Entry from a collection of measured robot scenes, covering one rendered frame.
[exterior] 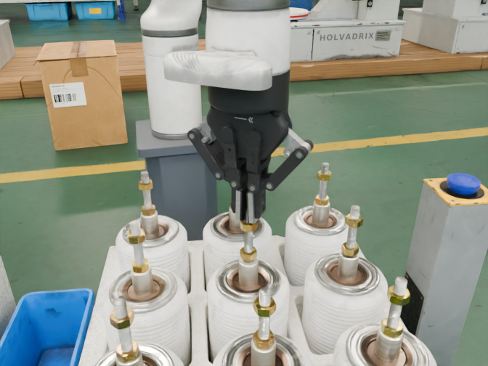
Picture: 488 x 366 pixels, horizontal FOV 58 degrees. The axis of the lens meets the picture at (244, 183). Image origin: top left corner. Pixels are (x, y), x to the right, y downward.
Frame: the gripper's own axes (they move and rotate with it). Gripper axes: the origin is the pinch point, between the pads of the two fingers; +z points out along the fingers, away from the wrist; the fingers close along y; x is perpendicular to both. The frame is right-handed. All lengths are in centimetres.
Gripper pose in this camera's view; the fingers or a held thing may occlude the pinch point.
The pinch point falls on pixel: (248, 202)
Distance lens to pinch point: 46.6
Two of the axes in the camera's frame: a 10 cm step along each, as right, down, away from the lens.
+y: -9.1, -1.9, 3.8
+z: 0.1, 8.9, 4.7
